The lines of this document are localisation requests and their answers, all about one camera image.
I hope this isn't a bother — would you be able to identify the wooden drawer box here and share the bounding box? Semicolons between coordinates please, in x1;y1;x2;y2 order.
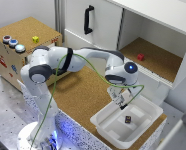
0;16;64;92

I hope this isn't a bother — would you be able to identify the white plastic box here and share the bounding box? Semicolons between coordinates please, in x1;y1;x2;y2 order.
89;94;164;150

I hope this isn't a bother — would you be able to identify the white sliding door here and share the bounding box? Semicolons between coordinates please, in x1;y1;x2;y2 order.
64;0;124;52

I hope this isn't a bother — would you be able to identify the blue button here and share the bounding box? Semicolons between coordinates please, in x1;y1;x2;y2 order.
8;38;19;49

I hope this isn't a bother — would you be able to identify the white cabinet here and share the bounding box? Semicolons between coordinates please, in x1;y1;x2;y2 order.
63;0;186;111

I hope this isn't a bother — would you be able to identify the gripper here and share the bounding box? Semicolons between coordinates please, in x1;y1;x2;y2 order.
107;85;131;110

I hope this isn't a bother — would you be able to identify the purple block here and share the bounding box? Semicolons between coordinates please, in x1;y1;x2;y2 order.
124;115;133;124

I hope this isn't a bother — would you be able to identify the pink block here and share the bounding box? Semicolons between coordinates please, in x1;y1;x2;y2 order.
136;53;145;62

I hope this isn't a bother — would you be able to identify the yellow block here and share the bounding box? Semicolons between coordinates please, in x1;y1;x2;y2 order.
32;35;40;44

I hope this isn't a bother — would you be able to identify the green cable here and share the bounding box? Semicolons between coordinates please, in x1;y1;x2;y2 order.
28;53;145;150

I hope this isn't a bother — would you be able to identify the black door handle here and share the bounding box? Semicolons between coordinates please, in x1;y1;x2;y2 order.
83;4;95;36

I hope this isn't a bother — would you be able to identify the green button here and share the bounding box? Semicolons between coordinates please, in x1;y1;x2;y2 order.
14;43;27;54

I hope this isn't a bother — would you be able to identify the red button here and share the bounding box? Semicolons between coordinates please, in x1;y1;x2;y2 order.
2;35;12;45

